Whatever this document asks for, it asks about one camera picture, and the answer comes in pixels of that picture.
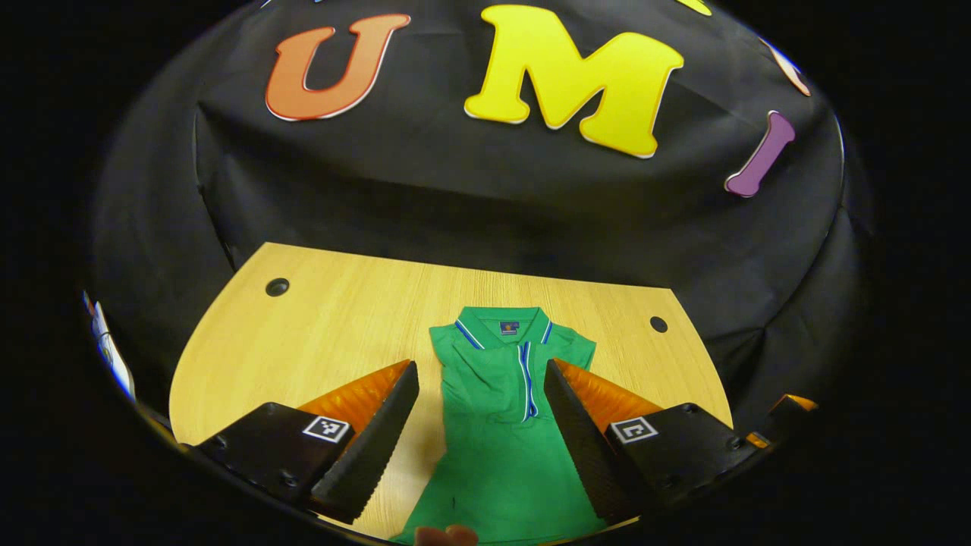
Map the black backdrop cloth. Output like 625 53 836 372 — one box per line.
91 0 873 441

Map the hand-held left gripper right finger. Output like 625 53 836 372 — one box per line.
543 358 763 524

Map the computer monitor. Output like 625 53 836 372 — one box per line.
82 292 139 403

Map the green T-shirt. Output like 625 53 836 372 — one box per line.
388 306 619 546

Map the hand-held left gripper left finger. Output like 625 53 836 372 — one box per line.
193 359 420 526

